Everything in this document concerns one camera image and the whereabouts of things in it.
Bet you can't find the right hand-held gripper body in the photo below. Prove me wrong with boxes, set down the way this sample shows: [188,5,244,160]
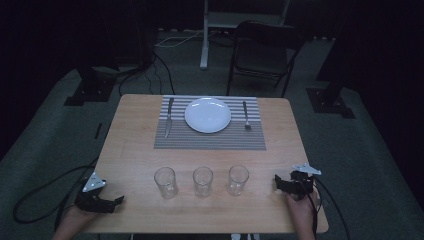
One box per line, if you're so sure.
[285,162,323,202]

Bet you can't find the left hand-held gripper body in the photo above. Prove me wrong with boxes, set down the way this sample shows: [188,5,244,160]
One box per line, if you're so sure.
[74,171,116,214]

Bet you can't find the person's right hand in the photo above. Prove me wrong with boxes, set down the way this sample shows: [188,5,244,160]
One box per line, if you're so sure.
[285,186,322,240]

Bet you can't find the person's left hand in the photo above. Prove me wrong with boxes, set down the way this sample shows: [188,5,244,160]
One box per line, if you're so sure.
[51,205,101,240]

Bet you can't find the clear drinking glass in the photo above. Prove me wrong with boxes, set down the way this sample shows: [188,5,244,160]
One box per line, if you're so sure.
[226,164,250,197]
[153,166,179,200]
[192,165,214,198]

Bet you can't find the silver fork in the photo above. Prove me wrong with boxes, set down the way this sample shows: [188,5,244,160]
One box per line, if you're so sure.
[242,100,253,131]

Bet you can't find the grey striped placemat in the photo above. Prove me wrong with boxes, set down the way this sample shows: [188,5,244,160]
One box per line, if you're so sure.
[153,95,267,151]

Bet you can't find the black stand base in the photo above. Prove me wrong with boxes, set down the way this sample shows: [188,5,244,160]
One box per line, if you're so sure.
[63,64,118,107]
[305,87,356,120]

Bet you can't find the silver table knife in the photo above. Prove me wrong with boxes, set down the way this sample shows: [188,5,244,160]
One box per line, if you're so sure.
[164,97,175,140]

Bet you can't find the white round plate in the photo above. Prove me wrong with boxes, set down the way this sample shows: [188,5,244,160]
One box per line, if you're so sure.
[184,96,232,135]

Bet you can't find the black folding chair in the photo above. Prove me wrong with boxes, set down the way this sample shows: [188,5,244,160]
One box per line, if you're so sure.
[225,19,308,99]

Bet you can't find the white metal stand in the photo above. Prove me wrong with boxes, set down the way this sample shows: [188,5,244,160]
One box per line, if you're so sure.
[199,0,292,70]

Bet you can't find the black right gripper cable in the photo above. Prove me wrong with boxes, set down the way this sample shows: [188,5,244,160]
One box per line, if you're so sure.
[308,175,352,240]

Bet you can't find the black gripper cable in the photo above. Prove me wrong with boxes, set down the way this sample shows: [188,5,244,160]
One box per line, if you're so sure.
[308,175,352,240]
[12,156,100,231]

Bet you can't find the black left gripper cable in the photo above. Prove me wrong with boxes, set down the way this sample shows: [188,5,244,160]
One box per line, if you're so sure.
[12,156,100,231]

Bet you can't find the black floor cables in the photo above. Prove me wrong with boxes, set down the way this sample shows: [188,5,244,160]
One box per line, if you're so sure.
[118,53,176,98]

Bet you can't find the white floor cable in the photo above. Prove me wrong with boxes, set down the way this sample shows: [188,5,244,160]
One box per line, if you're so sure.
[155,29,218,49]

